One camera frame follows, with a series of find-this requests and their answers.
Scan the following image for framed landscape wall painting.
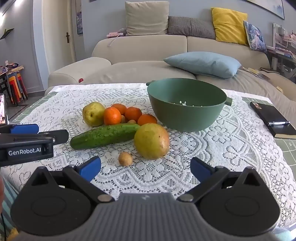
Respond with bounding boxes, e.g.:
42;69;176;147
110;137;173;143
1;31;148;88
243;0;285;20

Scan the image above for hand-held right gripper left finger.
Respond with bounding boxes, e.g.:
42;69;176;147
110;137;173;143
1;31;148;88
22;156;115;204

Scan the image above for beige cushion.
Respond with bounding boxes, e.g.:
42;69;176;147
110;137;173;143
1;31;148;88
125;1;170;36

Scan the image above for beige sofa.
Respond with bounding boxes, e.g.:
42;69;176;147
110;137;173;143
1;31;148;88
47;35;296;102

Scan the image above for light blue pillow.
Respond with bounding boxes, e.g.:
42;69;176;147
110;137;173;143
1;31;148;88
163;51;242;79

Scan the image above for white lace tablecloth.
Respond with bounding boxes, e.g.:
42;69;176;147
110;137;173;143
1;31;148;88
0;84;296;230

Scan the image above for white side table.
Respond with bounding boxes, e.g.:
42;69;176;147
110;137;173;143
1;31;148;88
269;52;296;79

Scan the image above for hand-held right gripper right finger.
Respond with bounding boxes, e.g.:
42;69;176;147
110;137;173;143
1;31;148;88
176;157;273;204

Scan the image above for small yellow-green pear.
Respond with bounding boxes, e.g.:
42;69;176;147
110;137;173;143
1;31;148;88
82;102;106;127

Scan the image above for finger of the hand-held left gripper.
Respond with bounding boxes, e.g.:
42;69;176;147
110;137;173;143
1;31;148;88
0;124;39;135
0;129;69;145

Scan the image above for magazines with spiral notebook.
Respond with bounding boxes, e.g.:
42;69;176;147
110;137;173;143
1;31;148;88
242;67;271;80

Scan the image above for green plastic bowl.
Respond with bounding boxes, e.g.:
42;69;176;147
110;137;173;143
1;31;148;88
146;78;233;132

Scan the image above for orange tangerine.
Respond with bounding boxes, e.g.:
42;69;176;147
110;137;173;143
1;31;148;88
137;114;158;126
103;107;122;126
124;107;142;123
111;103;127;115

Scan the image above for stack of books and magazines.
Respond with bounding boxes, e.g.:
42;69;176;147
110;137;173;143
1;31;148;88
266;23;296;57

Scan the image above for black wall shelf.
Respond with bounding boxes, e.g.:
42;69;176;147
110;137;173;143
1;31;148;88
0;28;15;40

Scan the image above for large yellow-green pear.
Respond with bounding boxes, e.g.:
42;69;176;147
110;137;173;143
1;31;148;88
134;123;170;160

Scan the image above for blue floral cushion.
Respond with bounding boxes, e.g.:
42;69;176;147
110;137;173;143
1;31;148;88
243;20;268;54

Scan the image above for teal striped cloth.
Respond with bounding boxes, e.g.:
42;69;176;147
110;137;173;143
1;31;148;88
0;179;22;235

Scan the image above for small blue wall picture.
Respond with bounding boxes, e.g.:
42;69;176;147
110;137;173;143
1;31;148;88
76;0;83;35

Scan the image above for stack of colourful stools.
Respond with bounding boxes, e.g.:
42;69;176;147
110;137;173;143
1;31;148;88
6;72;28;106

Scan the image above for phone with lit screen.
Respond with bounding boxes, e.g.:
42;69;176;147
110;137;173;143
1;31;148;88
0;93;9;127

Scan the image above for green cucumber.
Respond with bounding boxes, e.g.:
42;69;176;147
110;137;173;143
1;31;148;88
70;123;141;150

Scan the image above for black notebook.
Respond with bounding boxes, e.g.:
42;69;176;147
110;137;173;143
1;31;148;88
250;101;296;139

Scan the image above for grey striped cushion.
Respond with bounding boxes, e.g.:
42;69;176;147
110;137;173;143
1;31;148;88
168;16;216;39

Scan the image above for yellow cushion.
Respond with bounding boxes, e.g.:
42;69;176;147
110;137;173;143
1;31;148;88
211;7;249;45

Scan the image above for white door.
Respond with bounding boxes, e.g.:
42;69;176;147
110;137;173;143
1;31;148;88
41;0;77;75

